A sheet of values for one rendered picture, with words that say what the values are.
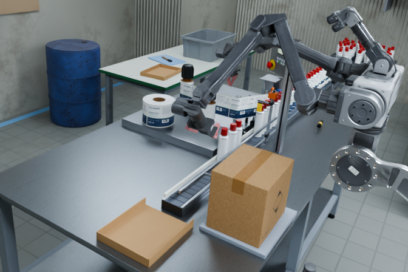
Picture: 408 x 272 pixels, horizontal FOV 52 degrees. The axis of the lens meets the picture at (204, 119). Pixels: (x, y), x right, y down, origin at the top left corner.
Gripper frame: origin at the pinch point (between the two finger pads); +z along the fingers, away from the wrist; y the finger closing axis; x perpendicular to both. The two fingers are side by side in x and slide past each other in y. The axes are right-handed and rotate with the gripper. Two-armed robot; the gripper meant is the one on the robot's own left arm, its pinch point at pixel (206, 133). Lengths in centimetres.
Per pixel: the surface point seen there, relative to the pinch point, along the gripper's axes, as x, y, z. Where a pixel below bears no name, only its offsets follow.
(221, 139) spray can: -10.8, 4.6, 27.4
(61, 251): 69, 82, 64
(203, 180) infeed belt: 11.9, 4.0, 28.1
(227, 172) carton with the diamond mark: 15.3, -18.6, -5.2
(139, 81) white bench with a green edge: -77, 134, 109
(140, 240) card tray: 51, 6, 2
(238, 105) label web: -52, 20, 62
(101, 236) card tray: 57, 18, -6
